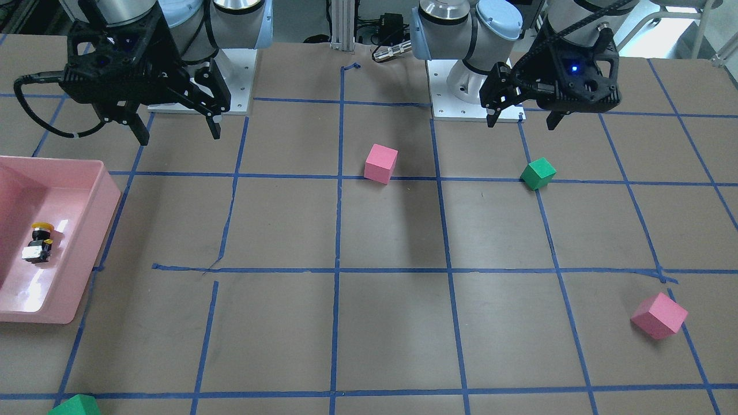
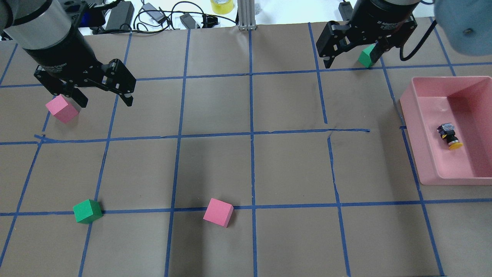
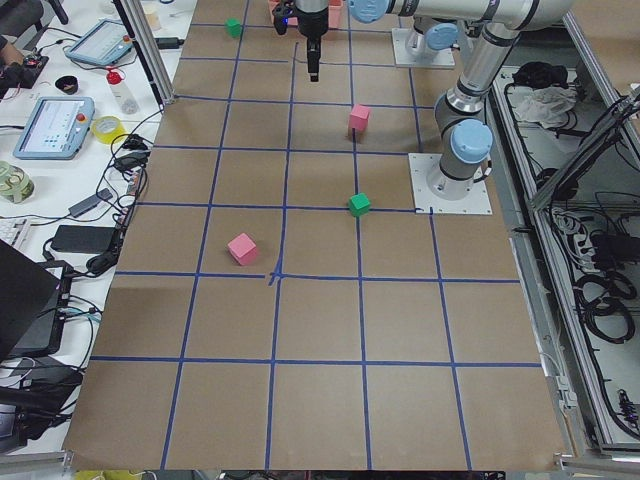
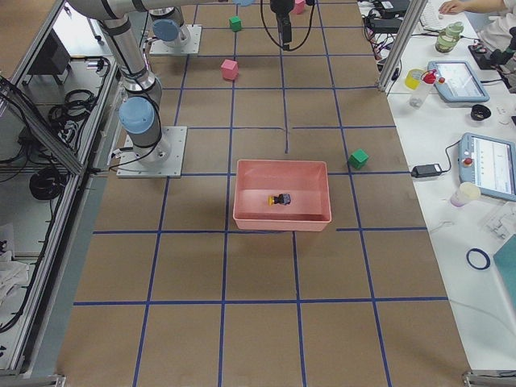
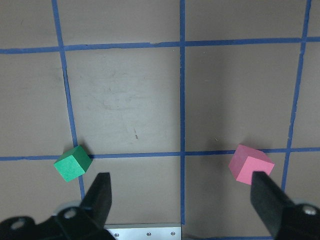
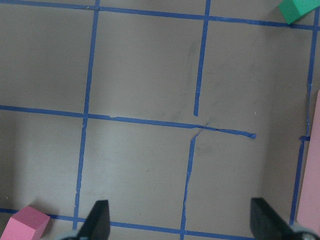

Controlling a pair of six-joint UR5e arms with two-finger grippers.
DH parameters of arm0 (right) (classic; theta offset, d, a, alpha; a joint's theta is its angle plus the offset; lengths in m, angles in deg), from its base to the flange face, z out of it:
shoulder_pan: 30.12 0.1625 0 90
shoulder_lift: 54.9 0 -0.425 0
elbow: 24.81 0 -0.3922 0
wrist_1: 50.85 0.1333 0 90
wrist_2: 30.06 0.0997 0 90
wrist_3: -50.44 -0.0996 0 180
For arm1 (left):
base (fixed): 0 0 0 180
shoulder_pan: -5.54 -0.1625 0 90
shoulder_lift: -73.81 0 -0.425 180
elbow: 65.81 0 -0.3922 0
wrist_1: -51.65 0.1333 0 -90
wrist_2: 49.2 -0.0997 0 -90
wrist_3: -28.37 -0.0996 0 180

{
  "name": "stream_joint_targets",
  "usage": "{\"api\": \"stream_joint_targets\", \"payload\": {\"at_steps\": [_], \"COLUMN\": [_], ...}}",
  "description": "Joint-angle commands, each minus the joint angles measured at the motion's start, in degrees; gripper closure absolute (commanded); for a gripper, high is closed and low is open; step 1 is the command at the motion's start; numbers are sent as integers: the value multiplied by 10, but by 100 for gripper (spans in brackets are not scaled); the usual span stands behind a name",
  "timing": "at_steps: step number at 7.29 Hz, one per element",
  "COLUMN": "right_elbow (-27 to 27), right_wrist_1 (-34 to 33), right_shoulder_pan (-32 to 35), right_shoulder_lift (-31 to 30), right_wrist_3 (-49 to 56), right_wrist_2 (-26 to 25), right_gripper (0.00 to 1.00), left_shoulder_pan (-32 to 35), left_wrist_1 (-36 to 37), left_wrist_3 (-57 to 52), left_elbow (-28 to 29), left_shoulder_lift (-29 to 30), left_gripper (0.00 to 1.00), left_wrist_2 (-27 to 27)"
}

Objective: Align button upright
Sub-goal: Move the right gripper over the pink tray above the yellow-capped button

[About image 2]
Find black power adapter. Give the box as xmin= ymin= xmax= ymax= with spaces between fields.
xmin=105 ymin=1 xmax=134 ymax=30

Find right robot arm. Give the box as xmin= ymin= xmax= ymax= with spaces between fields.
xmin=315 ymin=0 xmax=492 ymax=68

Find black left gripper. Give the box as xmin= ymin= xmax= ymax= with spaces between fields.
xmin=24 ymin=29 xmax=136 ymax=108

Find pink plastic bin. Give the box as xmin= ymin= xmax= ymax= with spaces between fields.
xmin=400 ymin=76 xmax=492 ymax=185

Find yellow tape roll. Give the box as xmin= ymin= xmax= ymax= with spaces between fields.
xmin=210 ymin=0 xmax=234 ymax=15

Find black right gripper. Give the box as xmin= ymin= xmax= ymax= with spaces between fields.
xmin=316 ymin=0 xmax=418 ymax=69

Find yellow push button switch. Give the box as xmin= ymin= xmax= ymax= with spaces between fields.
xmin=437 ymin=123 xmax=463 ymax=150

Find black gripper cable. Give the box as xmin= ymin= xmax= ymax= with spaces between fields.
xmin=399 ymin=19 xmax=439 ymax=62

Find pink cube near left gripper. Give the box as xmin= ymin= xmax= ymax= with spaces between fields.
xmin=45 ymin=95 xmax=81 ymax=124

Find aluminium frame post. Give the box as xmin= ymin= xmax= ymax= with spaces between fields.
xmin=237 ymin=0 xmax=257 ymax=30

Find green cube front left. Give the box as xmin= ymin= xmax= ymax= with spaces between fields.
xmin=73 ymin=199 xmax=103 ymax=224

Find green cube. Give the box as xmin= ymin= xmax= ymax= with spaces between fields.
xmin=73 ymin=199 xmax=103 ymax=224
xmin=358 ymin=44 xmax=379 ymax=68

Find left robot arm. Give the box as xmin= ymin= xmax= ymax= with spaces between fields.
xmin=1 ymin=0 xmax=136 ymax=108

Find green cube far right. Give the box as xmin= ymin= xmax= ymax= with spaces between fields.
xmin=358 ymin=44 xmax=379 ymax=68

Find pink cube centre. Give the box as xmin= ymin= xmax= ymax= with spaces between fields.
xmin=203 ymin=198 xmax=234 ymax=228

